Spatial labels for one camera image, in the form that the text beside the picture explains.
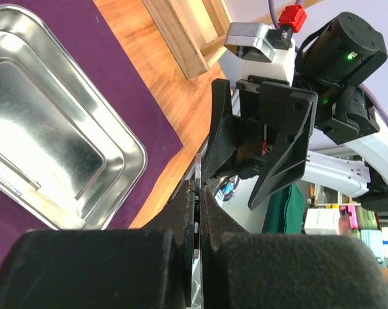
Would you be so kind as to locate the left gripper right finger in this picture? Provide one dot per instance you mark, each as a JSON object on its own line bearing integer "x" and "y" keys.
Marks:
{"x": 245, "y": 270}

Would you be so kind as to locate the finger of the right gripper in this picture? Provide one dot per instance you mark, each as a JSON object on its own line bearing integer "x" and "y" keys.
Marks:
{"x": 235, "y": 144}
{"x": 289, "y": 113}

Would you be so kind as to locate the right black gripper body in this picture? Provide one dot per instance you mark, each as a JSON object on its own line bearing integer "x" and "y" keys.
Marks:
{"x": 333, "y": 62}

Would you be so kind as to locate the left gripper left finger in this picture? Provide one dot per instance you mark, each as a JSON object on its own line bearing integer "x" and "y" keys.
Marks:
{"x": 148, "y": 267}

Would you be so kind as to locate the steel instrument tray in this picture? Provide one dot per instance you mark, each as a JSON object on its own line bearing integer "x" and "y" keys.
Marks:
{"x": 66, "y": 156}

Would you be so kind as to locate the purple surgical wrap cloth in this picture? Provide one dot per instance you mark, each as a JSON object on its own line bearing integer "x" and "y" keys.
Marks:
{"x": 82, "y": 30}

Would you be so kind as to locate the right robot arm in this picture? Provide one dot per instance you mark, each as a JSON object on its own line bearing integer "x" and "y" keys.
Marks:
{"x": 366, "y": 159}

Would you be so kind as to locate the green cloth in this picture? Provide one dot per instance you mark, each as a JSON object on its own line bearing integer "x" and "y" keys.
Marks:
{"x": 285, "y": 212}

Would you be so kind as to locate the storage shelf with boxes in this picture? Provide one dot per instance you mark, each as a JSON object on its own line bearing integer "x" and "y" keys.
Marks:
{"x": 333, "y": 213}

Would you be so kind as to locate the wooden tray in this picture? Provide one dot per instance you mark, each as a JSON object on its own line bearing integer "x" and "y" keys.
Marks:
{"x": 195, "y": 31}

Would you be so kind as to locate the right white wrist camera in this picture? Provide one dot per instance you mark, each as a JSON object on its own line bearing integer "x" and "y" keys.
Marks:
{"x": 264, "y": 51}

